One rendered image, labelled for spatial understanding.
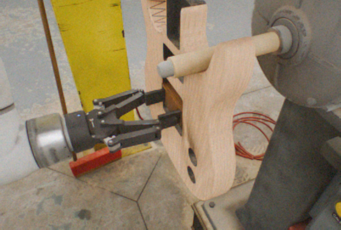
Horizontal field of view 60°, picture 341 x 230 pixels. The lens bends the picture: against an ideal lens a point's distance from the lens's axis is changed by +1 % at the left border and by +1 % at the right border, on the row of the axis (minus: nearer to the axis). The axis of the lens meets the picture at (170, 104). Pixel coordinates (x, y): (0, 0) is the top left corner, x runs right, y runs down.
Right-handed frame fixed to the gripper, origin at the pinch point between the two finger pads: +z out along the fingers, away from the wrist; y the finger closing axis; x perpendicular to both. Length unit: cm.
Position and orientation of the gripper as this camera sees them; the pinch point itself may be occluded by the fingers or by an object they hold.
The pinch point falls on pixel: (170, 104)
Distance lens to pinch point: 60.1
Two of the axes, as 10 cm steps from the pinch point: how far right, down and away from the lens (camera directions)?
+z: 9.2, -2.7, 2.9
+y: 3.9, 5.9, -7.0
